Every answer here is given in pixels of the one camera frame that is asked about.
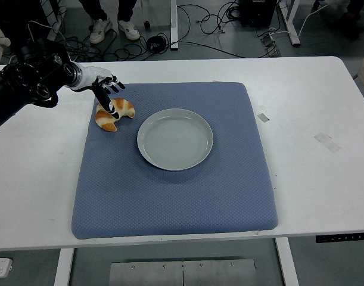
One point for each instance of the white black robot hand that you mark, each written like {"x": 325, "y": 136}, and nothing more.
{"x": 92, "y": 76}

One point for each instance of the croissant bread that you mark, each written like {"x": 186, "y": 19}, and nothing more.
{"x": 105, "y": 122}

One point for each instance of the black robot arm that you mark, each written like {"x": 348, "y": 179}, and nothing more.
{"x": 26, "y": 80}

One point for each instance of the grey round plate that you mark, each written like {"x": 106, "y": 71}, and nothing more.
{"x": 175, "y": 140}

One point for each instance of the grey metal plate with screws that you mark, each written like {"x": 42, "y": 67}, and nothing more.
{"x": 181, "y": 272}

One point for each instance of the person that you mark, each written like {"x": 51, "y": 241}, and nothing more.
{"x": 129, "y": 29}
{"x": 350, "y": 25}

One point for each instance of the black caster wheel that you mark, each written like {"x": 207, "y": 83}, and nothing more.
{"x": 146, "y": 24}

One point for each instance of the white background desk leg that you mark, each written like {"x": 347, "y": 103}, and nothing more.
{"x": 292, "y": 26}
{"x": 173, "y": 24}

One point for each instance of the blue quilted mat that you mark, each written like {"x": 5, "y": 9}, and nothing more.
{"x": 169, "y": 202}

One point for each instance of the small grey tape piece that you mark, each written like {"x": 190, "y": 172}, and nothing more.
{"x": 262, "y": 117}

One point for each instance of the black equipment box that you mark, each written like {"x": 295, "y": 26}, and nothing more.
{"x": 257, "y": 12}

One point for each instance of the white table leg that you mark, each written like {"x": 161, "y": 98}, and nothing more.
{"x": 64, "y": 268}
{"x": 287, "y": 265}

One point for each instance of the white power strip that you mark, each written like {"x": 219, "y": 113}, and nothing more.
{"x": 0, "y": 267}

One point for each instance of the large grey tape piece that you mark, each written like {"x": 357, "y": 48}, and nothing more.
{"x": 327, "y": 142}

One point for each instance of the black table control panel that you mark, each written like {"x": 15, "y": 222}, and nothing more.
{"x": 342, "y": 237}

